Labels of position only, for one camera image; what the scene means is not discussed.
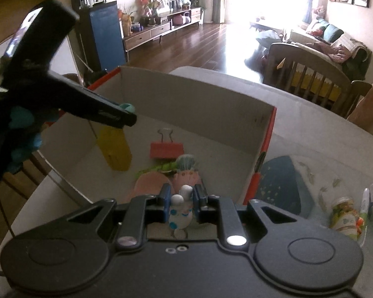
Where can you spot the wooden tv cabinet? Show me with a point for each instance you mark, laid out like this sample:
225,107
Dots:
155,32

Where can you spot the round coffee table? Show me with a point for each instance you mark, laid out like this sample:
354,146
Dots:
267,24

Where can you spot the wooden slatted chair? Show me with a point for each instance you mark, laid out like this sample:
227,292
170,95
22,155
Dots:
298,56

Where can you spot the white toy with blue dots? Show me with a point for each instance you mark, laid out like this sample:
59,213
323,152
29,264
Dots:
181,219

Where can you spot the green capped bottle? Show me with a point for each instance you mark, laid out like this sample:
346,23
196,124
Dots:
345,220

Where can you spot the green marker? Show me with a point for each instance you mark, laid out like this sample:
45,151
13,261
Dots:
161,168

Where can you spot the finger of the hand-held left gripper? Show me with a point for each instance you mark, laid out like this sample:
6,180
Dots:
96,105

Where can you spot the pink dish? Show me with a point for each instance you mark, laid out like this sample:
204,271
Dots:
150,184

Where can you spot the flower vase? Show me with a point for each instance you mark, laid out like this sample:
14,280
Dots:
147,7

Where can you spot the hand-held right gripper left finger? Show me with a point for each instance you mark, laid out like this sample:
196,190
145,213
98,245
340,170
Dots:
165,203

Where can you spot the person's left hand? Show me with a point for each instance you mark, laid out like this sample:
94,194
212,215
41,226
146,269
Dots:
18,130

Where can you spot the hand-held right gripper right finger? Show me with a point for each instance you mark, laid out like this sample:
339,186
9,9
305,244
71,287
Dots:
200,203

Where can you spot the blue cushion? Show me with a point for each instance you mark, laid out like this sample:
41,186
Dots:
269,38

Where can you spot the small yellow box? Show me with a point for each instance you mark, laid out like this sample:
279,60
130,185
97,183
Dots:
115,149

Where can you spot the red binder clip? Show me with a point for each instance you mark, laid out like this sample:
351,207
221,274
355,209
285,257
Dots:
166,149

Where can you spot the wooden wall shelf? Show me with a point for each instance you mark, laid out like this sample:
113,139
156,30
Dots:
15,9

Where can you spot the pink towel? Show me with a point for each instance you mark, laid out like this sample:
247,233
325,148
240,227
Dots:
371,111

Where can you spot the blue cabinet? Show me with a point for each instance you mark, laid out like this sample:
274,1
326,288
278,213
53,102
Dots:
104,34

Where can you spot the teddy bear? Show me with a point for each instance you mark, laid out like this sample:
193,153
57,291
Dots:
318,11

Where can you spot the red cardboard box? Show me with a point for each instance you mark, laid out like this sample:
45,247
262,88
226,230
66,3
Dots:
189,105

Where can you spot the teal round toy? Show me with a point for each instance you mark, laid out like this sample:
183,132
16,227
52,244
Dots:
128,108

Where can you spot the white pen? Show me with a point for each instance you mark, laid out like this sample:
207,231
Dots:
364,201

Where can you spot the sofa with cushions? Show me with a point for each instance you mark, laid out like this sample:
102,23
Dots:
332,43

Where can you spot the pig figure toy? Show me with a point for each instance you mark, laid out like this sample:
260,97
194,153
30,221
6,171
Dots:
186,177

